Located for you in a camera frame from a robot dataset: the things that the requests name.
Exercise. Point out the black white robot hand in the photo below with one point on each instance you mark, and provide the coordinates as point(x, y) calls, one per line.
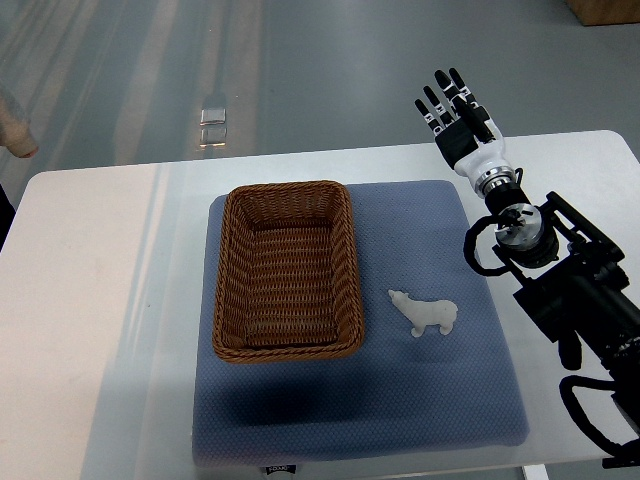
point(466, 135)

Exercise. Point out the brown wicker basket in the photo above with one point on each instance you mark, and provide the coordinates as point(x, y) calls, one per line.
point(288, 284)

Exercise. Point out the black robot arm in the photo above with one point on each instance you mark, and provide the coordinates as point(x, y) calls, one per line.
point(572, 289)

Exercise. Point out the metal floor outlet plate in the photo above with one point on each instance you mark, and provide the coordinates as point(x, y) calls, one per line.
point(213, 128)

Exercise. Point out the wooden furniture corner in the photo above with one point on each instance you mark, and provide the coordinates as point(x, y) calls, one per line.
point(605, 12)

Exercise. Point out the white bear figurine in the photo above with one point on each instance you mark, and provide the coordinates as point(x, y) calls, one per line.
point(423, 314)

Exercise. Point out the blue fabric mat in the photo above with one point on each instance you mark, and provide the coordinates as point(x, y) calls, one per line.
point(396, 393)

